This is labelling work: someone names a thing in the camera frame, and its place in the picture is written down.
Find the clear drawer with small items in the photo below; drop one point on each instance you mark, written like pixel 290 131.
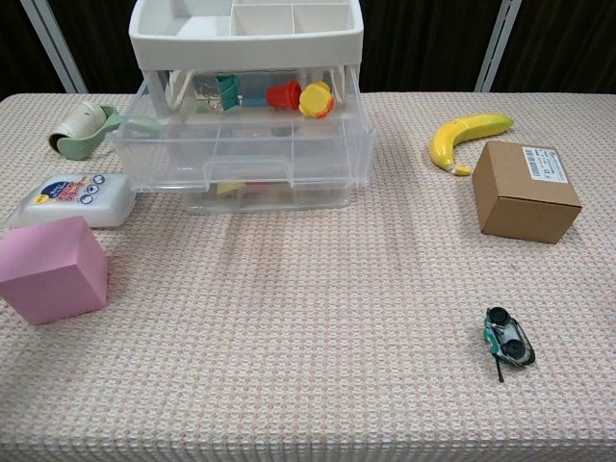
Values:
pixel 250 144

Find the small black green device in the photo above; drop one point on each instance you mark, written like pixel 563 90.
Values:
pixel 505 337

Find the clear plastic drawer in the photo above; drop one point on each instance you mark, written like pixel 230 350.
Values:
pixel 313 197

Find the brown cardboard box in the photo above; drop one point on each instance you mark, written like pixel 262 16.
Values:
pixel 524 212

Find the pink cube block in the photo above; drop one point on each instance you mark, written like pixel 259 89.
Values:
pixel 43 269

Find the yellow wedge toy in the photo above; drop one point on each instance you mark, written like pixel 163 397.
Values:
pixel 230 188

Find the beige woven tablecloth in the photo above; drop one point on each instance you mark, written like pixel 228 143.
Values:
pixel 308 337

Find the yellow plastic toy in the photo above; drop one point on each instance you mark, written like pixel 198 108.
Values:
pixel 315 98

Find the red plastic cup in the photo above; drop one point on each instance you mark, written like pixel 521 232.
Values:
pixel 281 95

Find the blue flat piece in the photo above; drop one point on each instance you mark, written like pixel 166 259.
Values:
pixel 255 103

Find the green binder clip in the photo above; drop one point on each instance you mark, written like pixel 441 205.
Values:
pixel 228 91

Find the yellow banana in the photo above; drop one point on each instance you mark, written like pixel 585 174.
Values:
pixel 447 139

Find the white tissue pack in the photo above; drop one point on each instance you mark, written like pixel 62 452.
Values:
pixel 96 202

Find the black curtain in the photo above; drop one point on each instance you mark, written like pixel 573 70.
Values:
pixel 433 43

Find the green lint roller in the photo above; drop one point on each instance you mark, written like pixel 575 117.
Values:
pixel 82 142

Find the white plastic drawer organizer frame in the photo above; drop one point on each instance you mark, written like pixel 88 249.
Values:
pixel 240 45

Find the grey metal frame post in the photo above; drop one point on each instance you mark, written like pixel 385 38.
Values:
pixel 498 45
pixel 55 45

